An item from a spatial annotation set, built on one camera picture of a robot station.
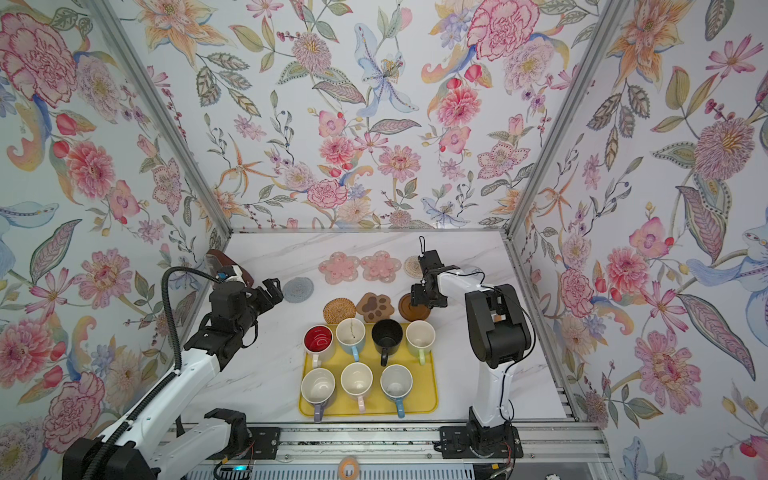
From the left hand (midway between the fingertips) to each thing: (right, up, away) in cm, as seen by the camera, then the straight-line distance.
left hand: (273, 286), depth 83 cm
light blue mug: (+20, -15, +8) cm, 26 cm away
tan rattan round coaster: (+16, -9, +16) cm, 24 cm away
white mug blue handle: (+34, -26, +1) cm, 43 cm away
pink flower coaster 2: (+29, +5, +28) cm, 41 cm away
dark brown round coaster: (+39, -10, +15) cm, 43 cm away
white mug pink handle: (+23, -25, -1) cm, 34 cm away
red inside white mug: (+11, -17, +7) cm, 22 cm away
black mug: (+32, -15, +7) cm, 36 cm away
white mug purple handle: (+12, -28, -1) cm, 30 cm away
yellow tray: (+11, -31, -5) cm, 34 cm away
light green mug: (+41, -15, +5) cm, 44 cm away
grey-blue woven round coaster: (+1, -3, +21) cm, 21 cm away
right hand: (+44, -6, +18) cm, 48 cm away
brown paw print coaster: (+27, -8, +16) cm, 33 cm away
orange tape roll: (+22, -41, -11) cm, 48 cm away
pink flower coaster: (+14, +5, +28) cm, 32 cm away
